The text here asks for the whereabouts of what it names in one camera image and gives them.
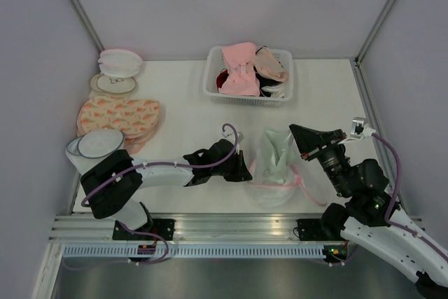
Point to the mint green bra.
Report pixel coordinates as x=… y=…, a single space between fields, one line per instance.
x=276 y=155

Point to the grey-trimmed white mesh laundry bag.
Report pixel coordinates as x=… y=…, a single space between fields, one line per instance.
x=90 y=149

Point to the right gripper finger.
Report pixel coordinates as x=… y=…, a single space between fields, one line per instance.
x=301 y=133
x=310 y=143

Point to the white bra in basket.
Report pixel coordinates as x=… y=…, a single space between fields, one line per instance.
x=274 y=91

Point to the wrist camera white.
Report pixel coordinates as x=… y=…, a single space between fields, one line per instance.
x=360 y=130
x=234 y=138

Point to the white mesh laundry bag pink zipper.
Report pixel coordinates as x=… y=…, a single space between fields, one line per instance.
x=269 y=195

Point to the dark red black bra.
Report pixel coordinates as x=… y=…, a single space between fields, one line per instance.
x=220 y=81

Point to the pink laundry bag under stack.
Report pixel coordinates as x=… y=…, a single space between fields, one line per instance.
x=133 y=146

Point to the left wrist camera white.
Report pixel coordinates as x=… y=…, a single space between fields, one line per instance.
x=234 y=138

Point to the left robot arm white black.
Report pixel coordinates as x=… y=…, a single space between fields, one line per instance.
x=110 y=185

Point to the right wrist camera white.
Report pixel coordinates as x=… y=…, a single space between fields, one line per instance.
x=360 y=130

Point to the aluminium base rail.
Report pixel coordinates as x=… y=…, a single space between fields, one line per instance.
x=188 y=228

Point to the left aluminium frame post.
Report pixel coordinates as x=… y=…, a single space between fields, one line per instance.
x=86 y=23

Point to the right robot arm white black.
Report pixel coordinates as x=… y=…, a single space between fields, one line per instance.
x=372 y=218

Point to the aluminium frame post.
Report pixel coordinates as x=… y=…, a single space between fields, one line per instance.
x=86 y=23
x=375 y=29

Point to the pink bra in basket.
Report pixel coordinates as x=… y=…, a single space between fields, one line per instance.
x=242 y=79

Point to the right aluminium frame post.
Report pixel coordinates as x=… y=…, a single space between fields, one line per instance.
x=375 y=29

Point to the carrot print laundry bag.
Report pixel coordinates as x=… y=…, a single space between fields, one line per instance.
x=133 y=117

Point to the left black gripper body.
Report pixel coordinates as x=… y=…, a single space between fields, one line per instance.
x=232 y=171

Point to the white plastic perforated basket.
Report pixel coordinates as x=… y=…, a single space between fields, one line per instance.
x=215 y=64

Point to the white slotted cable duct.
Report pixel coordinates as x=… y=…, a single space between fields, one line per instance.
x=197 y=251

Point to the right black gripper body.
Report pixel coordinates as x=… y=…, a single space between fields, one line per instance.
x=330 y=153

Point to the beige bra in basket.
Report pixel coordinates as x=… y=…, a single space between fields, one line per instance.
x=268 y=66

